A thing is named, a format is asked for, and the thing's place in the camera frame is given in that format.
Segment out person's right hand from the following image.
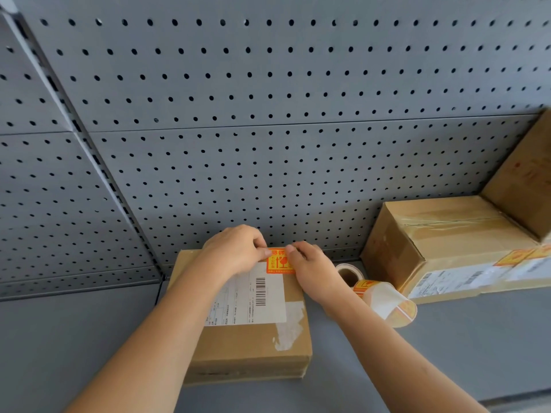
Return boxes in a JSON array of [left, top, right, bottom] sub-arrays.
[[286, 241, 346, 307]]

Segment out person's left hand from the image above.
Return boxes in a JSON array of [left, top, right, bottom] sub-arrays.
[[201, 225, 272, 280]]

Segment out orange fragile sticker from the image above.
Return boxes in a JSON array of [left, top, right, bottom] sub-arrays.
[[266, 248, 298, 275]]

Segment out person's right forearm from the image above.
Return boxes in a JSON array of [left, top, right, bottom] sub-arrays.
[[321, 281, 491, 413]]

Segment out person's left forearm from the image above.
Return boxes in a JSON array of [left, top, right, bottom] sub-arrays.
[[64, 254, 231, 413]]

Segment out white barcode shipping label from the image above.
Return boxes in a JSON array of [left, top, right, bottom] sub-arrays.
[[203, 261, 288, 328]]

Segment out grey pegboard panel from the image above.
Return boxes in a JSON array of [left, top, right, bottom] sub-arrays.
[[0, 132, 167, 298], [0, 14, 77, 136], [88, 113, 544, 268], [8, 0, 551, 135]]

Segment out small flat cardboard box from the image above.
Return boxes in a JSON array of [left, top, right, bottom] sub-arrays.
[[166, 249, 314, 387]]

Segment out roll of orange stickers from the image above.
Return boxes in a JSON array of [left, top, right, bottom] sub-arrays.
[[334, 262, 418, 329]]

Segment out large taped cardboard box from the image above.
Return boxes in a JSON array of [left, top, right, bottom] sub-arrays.
[[360, 195, 551, 305]]

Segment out long white shipping label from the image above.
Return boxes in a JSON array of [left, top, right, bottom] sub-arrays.
[[406, 264, 507, 300]]

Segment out grey slotted shelf upright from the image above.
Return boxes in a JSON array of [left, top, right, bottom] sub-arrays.
[[0, 6, 169, 282]]

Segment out orange sticker on large box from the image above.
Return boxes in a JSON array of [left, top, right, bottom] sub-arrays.
[[492, 245, 551, 267]]

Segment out tilted brown cardboard box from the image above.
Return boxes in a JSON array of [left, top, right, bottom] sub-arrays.
[[480, 108, 551, 244]]

